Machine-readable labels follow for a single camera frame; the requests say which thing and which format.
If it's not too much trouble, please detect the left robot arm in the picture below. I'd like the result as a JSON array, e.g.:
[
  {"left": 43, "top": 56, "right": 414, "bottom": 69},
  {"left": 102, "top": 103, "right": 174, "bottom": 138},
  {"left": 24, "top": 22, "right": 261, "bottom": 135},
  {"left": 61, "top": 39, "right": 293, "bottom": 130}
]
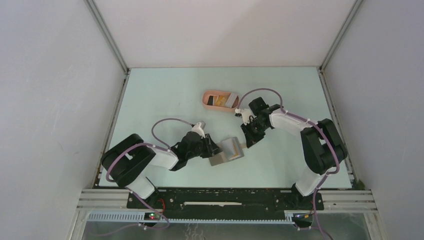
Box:
[{"left": 100, "top": 131, "right": 222, "bottom": 208}]

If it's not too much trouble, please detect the pink oval tray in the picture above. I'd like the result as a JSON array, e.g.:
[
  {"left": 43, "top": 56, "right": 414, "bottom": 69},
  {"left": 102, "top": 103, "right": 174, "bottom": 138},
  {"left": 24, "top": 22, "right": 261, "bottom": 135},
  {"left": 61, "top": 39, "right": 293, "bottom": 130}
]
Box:
[{"left": 202, "top": 90, "right": 240, "bottom": 113}]

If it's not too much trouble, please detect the yellow VIP card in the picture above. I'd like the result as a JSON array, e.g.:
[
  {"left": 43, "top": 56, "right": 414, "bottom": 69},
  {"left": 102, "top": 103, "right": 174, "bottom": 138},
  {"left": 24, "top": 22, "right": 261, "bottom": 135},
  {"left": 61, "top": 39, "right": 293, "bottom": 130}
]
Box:
[{"left": 214, "top": 95, "right": 228, "bottom": 108}]

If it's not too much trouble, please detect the black card in tray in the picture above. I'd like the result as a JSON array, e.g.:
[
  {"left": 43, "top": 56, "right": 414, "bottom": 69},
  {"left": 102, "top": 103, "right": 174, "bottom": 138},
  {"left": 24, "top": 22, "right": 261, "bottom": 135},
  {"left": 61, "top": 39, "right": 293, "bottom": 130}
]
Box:
[{"left": 206, "top": 95, "right": 215, "bottom": 106}]

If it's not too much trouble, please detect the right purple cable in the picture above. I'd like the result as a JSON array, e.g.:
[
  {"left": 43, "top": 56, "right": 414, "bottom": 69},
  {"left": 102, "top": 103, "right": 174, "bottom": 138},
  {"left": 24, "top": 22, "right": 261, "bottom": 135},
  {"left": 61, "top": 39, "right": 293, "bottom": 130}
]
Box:
[{"left": 235, "top": 88, "right": 342, "bottom": 240}]

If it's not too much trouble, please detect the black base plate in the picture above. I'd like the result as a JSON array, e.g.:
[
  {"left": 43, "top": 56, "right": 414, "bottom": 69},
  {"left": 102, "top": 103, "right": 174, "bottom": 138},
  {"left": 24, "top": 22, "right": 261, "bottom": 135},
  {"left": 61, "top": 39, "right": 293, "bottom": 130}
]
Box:
[{"left": 126, "top": 188, "right": 325, "bottom": 220}]

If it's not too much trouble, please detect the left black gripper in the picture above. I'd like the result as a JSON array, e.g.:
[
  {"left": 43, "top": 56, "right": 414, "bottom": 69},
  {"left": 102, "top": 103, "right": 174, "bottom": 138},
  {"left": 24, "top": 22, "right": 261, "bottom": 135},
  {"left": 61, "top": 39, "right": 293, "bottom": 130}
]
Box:
[{"left": 186, "top": 133, "right": 222, "bottom": 160}]

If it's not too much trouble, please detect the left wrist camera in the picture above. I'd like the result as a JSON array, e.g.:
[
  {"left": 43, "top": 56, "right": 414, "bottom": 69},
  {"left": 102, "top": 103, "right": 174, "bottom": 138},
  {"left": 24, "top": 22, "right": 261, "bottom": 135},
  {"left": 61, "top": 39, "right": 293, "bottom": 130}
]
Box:
[{"left": 191, "top": 121, "right": 206, "bottom": 138}]

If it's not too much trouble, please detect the beige leather card holder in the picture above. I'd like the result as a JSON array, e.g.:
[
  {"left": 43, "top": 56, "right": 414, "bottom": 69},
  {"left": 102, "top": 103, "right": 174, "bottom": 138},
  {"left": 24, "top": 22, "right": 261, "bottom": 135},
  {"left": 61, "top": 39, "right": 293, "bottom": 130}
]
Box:
[{"left": 209, "top": 137, "right": 247, "bottom": 166}]

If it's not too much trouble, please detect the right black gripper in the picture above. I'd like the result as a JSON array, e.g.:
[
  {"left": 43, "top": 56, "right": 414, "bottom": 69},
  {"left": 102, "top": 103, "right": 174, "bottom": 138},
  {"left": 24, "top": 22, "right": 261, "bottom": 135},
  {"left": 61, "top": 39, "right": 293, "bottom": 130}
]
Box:
[{"left": 240, "top": 119, "right": 269, "bottom": 148}]

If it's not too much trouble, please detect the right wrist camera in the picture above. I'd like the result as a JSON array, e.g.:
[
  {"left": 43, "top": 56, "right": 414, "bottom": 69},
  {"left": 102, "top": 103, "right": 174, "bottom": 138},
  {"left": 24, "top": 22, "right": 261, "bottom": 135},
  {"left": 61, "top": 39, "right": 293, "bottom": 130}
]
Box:
[{"left": 235, "top": 108, "right": 255, "bottom": 125}]

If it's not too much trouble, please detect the aluminium frame rail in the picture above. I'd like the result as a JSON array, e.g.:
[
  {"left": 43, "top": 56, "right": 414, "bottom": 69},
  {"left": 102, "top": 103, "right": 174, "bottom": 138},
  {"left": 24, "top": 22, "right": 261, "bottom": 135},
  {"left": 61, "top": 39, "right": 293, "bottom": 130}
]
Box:
[{"left": 76, "top": 188, "right": 378, "bottom": 214}]

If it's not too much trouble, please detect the white cable duct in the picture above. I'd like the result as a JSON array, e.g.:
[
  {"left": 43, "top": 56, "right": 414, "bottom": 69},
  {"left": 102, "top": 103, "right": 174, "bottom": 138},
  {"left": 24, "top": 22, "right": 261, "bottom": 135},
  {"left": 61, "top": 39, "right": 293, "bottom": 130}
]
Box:
[{"left": 86, "top": 211, "right": 294, "bottom": 224}]

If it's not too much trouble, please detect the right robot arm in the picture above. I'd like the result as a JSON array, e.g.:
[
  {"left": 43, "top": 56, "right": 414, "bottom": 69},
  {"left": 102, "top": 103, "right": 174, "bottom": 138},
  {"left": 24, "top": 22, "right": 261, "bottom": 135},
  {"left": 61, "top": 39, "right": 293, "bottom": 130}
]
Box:
[{"left": 235, "top": 97, "right": 348, "bottom": 209}]

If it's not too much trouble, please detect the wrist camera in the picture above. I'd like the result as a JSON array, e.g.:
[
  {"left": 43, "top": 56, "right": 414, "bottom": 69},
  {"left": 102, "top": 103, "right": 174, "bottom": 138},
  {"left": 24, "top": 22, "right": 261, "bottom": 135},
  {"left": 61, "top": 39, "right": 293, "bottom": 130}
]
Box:
[
  {"left": 235, "top": 108, "right": 255, "bottom": 125},
  {"left": 191, "top": 121, "right": 206, "bottom": 138}
]

